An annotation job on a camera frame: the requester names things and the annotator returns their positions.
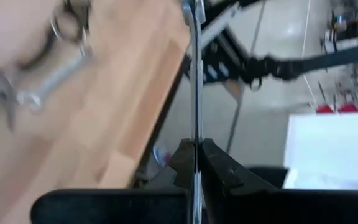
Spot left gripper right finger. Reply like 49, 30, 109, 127
200, 138, 358, 224

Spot chrome combination wrench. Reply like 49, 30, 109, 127
17, 46, 94, 113
180, 0, 207, 224

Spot black handled pliers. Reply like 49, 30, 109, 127
0, 46, 20, 133

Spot black aluminium rig frame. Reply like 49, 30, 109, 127
129, 0, 251, 189

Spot white box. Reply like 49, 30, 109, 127
283, 112, 358, 190

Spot clear safety glasses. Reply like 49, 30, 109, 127
17, 0, 93, 71

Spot silver metal bracket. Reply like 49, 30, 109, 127
200, 2, 241, 47

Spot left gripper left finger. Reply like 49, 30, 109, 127
31, 138, 197, 224

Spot red background object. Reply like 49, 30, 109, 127
316, 104, 335, 114
337, 103, 358, 114

